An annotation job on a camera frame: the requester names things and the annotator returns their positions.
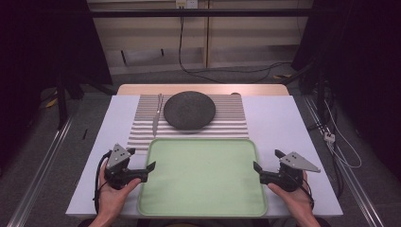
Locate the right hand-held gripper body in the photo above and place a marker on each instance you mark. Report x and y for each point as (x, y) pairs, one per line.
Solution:
(288, 176)

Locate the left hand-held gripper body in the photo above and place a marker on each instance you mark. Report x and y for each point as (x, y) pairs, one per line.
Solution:
(117, 171)

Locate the green tray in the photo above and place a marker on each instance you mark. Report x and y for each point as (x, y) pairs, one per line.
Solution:
(201, 179)

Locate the person's right hand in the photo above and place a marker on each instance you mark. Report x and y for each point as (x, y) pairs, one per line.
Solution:
(294, 201)

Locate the person's left hand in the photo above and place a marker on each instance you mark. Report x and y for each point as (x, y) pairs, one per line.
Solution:
(112, 198)

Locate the white table cover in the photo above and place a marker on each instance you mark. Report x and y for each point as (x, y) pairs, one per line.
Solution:
(277, 126)

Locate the silver fork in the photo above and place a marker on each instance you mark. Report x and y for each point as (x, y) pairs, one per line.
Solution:
(156, 121)

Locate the grey striped placemat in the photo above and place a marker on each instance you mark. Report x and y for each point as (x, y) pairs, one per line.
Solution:
(227, 126)

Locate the dark grey round plate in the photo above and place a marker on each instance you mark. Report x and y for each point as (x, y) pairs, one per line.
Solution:
(189, 110)

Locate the yellow tape strip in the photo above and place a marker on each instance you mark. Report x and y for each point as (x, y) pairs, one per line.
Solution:
(282, 76)
(51, 102)

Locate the black metal stand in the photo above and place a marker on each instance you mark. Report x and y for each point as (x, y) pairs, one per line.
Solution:
(63, 104)

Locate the wooden table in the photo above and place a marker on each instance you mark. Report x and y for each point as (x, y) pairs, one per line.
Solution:
(201, 89)

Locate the black curtain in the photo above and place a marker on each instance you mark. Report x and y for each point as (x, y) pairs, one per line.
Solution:
(365, 63)
(38, 47)

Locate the black horizontal bar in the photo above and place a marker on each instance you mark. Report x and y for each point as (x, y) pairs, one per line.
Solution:
(201, 13)

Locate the aluminium floor rail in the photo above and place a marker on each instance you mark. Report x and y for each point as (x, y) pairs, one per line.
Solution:
(38, 176)
(353, 179)

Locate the white wall socket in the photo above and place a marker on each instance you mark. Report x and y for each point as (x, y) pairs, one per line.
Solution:
(186, 3)

